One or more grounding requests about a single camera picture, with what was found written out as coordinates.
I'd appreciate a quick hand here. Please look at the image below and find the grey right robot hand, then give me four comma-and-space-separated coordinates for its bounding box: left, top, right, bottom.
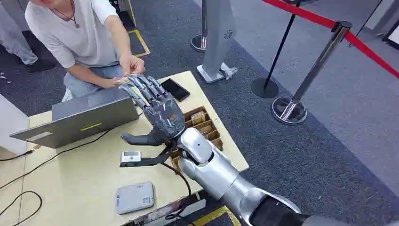
120, 74, 187, 147

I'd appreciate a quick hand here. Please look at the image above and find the tan printed card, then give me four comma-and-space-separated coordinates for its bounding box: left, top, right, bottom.
113, 74, 138, 85

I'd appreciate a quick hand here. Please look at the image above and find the black smartphone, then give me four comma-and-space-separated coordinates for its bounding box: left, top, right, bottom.
160, 78, 191, 102

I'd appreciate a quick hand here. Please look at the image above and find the wooden card box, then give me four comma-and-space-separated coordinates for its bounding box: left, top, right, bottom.
169, 105, 224, 173

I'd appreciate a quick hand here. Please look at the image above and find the yellow floor tape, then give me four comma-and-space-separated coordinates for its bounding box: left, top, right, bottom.
127, 29, 151, 58
190, 205, 242, 226

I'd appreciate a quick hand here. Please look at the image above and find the chrome stanchion base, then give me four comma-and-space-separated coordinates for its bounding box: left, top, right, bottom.
190, 0, 208, 53

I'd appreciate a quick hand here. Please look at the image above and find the clear plastic wrap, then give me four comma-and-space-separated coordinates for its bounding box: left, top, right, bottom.
220, 62, 239, 81

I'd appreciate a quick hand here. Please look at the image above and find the grey laptop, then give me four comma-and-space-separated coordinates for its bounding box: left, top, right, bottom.
9, 87, 140, 149

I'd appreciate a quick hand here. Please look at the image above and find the white metal bar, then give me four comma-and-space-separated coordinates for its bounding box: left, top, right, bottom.
142, 199, 207, 226

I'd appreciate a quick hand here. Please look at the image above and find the grey pillar stand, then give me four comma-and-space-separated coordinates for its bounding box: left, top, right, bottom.
196, 0, 238, 84

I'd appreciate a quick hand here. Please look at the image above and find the white cabinet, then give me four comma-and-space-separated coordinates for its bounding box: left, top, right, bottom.
0, 93, 31, 156

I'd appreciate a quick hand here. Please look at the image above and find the red barrier belt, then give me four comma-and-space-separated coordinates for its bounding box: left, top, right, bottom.
261, 0, 399, 79

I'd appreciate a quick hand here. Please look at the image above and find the black framed board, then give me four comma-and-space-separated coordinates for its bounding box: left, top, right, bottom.
381, 18, 399, 51

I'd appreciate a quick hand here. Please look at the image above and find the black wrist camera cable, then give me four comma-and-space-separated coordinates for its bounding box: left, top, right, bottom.
160, 162, 192, 221

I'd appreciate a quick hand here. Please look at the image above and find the black stanchion post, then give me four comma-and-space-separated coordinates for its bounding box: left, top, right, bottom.
250, 0, 302, 99

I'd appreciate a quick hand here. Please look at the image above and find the black laptop cable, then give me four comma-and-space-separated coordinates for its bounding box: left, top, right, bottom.
0, 129, 112, 190

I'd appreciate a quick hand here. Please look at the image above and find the black cable with plug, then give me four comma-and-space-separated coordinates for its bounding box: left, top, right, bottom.
0, 150, 34, 162

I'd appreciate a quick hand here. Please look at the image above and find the black looped cable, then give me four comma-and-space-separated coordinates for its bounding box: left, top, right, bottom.
0, 191, 43, 226

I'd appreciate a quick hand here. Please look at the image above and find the chrome stanchion post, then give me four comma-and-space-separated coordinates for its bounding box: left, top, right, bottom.
271, 21, 353, 126

